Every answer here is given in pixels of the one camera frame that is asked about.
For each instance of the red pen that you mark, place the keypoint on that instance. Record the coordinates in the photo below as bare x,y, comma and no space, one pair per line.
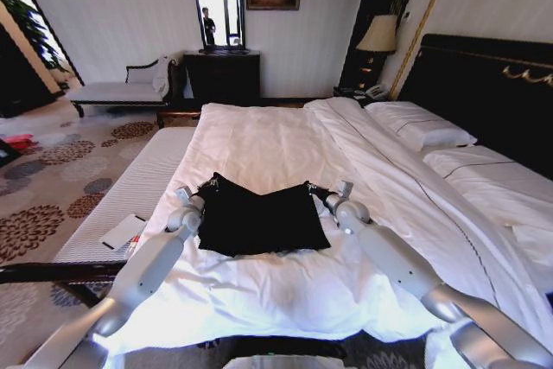
134,242

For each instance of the gold wall trim strip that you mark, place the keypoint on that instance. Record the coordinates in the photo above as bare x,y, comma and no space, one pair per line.
425,19

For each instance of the white notebook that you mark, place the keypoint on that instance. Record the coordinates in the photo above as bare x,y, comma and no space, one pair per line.
123,230

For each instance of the person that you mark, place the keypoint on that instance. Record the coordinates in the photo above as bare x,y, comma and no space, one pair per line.
209,27

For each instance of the white chaise longue dark frame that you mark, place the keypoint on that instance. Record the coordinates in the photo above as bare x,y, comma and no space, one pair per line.
112,92

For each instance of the white striped upholstered bench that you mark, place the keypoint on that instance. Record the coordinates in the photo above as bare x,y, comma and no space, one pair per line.
129,179

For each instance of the table lamp cream shade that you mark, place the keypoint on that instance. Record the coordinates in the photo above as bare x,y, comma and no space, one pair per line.
378,34

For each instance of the white duvet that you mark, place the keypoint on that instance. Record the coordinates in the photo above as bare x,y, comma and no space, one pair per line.
268,144

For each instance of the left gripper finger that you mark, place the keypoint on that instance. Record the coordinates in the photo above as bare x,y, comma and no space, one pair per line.
210,180
214,188

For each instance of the green leafy plant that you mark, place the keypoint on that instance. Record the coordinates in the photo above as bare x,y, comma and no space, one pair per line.
30,27

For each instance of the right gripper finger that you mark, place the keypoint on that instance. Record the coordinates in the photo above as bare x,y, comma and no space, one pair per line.
308,185
311,192

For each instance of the white towel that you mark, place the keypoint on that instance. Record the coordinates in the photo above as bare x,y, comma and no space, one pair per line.
161,75

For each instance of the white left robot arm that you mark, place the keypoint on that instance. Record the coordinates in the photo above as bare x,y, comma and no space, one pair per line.
142,265

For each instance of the white telephone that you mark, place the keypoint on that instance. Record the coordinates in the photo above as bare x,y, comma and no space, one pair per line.
375,91

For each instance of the white robot front shell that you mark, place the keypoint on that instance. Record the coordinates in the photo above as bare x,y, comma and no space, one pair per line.
276,362

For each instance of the red flat item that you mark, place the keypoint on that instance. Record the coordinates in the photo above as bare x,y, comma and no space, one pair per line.
20,143

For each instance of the small wall thermostat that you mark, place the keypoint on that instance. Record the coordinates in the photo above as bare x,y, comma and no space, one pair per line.
407,15

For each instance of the dark wooden cabinet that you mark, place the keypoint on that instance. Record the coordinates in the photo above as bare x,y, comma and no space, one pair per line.
19,84

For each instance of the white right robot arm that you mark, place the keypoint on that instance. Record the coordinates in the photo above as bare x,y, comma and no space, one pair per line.
389,252

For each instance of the black cloth garment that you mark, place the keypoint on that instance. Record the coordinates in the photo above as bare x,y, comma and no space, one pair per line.
259,222

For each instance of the dark nightstand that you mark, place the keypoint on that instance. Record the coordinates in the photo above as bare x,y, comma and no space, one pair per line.
350,91

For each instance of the white pillow with dark stripe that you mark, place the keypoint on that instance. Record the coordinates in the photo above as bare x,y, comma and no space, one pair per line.
415,127
484,174

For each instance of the dark headboard with gold ornament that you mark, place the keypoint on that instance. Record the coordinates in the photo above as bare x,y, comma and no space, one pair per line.
475,84

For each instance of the dark wooden dresser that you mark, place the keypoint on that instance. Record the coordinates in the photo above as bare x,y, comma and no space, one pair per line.
222,79

